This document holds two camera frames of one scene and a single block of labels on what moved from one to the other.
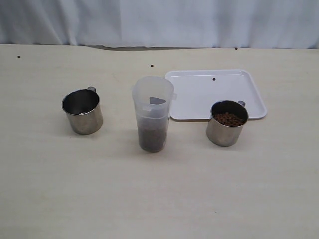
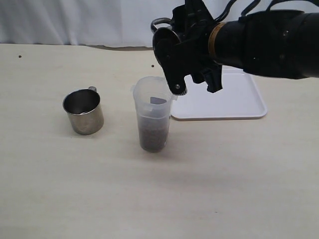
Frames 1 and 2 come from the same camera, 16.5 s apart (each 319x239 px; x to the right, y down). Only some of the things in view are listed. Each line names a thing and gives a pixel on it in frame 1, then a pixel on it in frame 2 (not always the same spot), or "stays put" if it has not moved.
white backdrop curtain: (228, 24) stays put
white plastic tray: (196, 89) stays put
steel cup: (83, 109) stays put
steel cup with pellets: (228, 119) to (161, 20)
